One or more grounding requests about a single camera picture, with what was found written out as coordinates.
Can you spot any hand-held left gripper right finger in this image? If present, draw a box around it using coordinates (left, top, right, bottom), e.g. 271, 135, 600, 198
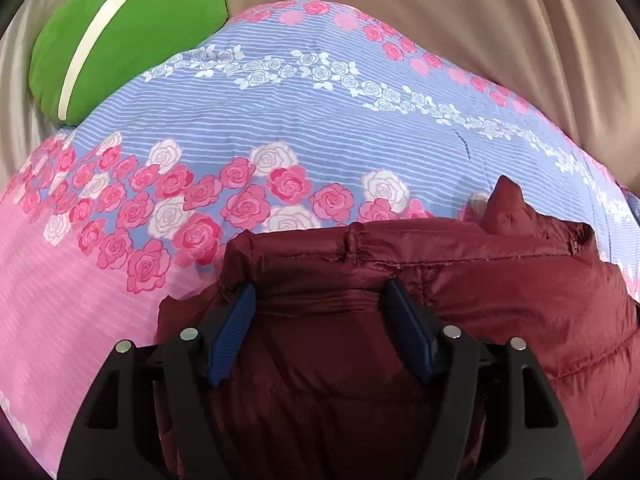
382, 278, 586, 480

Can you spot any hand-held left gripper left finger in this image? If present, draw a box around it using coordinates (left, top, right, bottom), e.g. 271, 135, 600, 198
57, 282, 258, 480

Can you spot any maroon puffer jacket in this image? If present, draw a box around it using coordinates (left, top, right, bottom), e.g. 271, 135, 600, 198
157, 175, 640, 480

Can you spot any rose print blanket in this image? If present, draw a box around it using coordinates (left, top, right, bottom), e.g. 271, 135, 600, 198
0, 0, 640, 480

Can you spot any green plush pillow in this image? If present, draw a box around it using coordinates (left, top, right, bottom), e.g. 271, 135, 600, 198
27, 0, 229, 126

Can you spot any beige draped sheet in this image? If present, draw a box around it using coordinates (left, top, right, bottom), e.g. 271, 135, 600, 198
215, 0, 640, 191

